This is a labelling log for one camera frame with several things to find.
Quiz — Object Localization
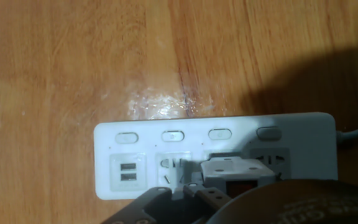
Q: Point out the white power strip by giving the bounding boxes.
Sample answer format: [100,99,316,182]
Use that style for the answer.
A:
[93,111,339,200]

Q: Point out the white bulb holder with bulb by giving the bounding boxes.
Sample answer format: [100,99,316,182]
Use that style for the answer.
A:
[200,155,278,200]

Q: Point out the orange wooden board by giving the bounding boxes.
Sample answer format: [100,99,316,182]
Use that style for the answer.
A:
[0,0,358,224]

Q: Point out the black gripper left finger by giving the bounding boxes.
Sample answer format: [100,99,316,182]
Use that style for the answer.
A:
[100,186,173,224]

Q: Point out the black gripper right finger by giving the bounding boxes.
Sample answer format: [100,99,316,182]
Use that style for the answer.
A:
[182,183,232,215]

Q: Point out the grey power strip cable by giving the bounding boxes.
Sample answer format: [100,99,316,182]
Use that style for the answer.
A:
[336,113,358,144]

